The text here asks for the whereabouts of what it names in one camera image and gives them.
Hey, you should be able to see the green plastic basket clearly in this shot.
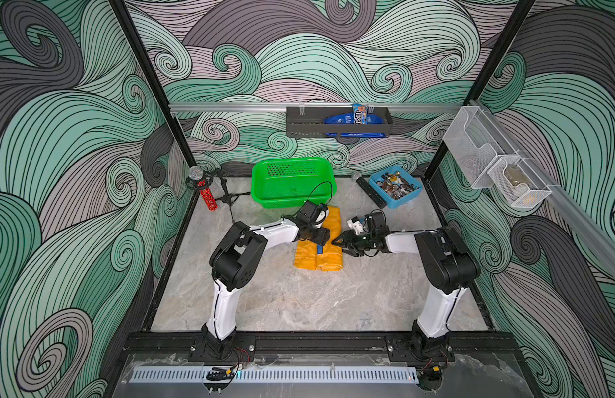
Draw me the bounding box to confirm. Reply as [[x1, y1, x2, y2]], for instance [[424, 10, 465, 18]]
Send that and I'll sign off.
[[250, 158, 337, 209]]

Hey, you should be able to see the black wall shelf basket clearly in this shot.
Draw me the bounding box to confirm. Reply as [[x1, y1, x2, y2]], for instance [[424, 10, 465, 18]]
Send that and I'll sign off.
[[286, 107, 394, 139]]

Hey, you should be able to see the blue snack packet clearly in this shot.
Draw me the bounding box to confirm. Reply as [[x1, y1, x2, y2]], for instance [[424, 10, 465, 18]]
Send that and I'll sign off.
[[323, 104, 385, 124]]

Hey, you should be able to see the aluminium wall rail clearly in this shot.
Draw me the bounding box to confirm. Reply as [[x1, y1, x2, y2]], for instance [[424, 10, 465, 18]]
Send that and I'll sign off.
[[169, 101, 461, 114]]

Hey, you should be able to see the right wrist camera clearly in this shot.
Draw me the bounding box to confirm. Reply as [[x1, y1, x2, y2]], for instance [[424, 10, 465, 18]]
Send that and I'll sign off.
[[347, 217, 365, 235]]

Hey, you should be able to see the yellow pillowcase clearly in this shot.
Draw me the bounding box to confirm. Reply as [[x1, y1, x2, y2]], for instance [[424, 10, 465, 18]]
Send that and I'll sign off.
[[293, 207, 344, 272]]

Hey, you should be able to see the blue tray with small parts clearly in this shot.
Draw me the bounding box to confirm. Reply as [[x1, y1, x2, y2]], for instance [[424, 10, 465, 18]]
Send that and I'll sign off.
[[369, 165, 423, 209]]

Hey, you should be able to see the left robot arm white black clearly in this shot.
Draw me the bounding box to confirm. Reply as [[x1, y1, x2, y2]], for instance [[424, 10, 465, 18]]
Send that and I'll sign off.
[[192, 201, 331, 362]]

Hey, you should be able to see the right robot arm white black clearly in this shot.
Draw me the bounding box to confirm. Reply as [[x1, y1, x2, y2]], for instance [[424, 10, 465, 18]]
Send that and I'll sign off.
[[332, 210, 480, 360]]

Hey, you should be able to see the small clear wall bin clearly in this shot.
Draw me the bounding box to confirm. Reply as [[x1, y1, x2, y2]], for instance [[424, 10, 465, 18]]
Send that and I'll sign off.
[[487, 155, 552, 210]]

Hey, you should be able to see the large clear wall bin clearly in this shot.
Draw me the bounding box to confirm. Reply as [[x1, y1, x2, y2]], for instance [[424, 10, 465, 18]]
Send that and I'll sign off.
[[443, 106, 506, 189]]

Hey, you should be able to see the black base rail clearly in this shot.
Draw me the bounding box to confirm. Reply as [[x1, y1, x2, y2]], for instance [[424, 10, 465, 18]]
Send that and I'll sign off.
[[122, 331, 519, 364]]

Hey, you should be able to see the black remote control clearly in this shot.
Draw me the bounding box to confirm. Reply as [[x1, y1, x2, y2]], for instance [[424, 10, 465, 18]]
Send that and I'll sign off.
[[354, 175, 387, 209]]

